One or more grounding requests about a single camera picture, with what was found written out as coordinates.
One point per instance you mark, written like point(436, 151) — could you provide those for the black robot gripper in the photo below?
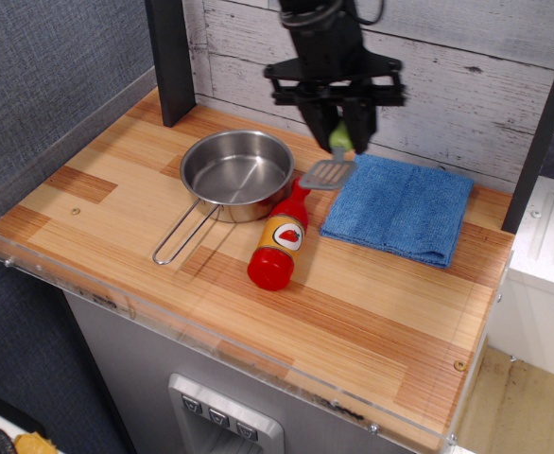
point(333, 66)

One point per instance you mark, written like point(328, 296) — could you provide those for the green handled grey spatula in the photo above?
point(332, 174)

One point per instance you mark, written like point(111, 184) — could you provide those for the stainless steel pan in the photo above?
point(232, 176)

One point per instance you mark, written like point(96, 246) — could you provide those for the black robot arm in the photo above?
point(321, 14)

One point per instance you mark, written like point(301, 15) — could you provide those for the blue folded cloth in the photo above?
point(412, 211)

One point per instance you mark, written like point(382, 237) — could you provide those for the red toy ketchup bottle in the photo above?
point(273, 261)

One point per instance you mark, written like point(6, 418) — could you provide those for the white toy sink unit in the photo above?
point(522, 320)

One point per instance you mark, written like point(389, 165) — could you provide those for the grey toy fridge cabinet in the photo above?
point(137, 362)

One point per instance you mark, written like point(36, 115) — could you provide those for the silver dispenser button panel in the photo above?
point(211, 422)

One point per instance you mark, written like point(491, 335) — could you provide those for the clear acrylic table guard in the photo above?
point(381, 342)

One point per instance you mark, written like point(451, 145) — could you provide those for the yellow object bottom left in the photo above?
point(33, 443)

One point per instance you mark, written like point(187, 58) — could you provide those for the black left frame post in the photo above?
point(170, 50)

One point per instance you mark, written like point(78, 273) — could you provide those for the black frame post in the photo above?
point(532, 166)
point(170, 50)

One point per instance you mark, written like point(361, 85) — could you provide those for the black right frame post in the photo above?
point(532, 166)

